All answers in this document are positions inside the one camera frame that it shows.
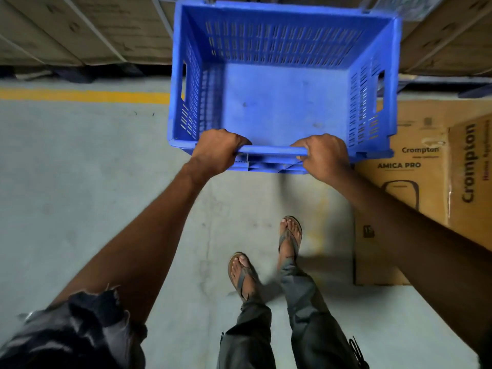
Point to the person's left hand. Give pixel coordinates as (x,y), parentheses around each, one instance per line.
(213,153)

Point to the person's right hand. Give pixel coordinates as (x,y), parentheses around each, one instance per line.
(326,157)

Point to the person's right fingers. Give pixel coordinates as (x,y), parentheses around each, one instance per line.
(303,149)

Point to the person's left fingers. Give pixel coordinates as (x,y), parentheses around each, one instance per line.
(237,144)

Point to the blue plastic crate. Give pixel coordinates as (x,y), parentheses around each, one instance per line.
(276,103)

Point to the person's left forearm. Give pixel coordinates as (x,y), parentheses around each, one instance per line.
(146,242)

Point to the person's right forearm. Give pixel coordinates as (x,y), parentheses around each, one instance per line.
(415,242)

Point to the person's right foot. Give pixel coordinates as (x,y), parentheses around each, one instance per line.
(289,236)

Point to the person's foot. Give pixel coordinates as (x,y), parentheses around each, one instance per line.
(243,273)
(289,236)

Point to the brown right sandal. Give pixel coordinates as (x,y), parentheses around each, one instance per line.
(292,242)

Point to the brown sandal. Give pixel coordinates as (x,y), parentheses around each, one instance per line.
(239,278)
(292,242)

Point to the large printed cardboard box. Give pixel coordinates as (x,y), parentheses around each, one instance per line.
(407,165)

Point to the person's left foot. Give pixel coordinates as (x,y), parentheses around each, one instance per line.
(243,273)

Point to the brown left sandal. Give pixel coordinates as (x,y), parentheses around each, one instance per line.
(239,278)

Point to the plain brown cardboard box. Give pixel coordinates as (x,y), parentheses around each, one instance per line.
(34,30)
(127,28)
(449,38)

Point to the dark wooden pallet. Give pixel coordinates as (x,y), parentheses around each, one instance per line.
(461,88)
(92,72)

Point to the cardboard box with upright print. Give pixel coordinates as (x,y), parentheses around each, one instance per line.
(472,169)

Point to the dark grey trousers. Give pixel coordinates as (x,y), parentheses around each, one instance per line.
(311,326)

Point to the dark torn shirt sleeve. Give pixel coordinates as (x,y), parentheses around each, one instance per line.
(73,334)

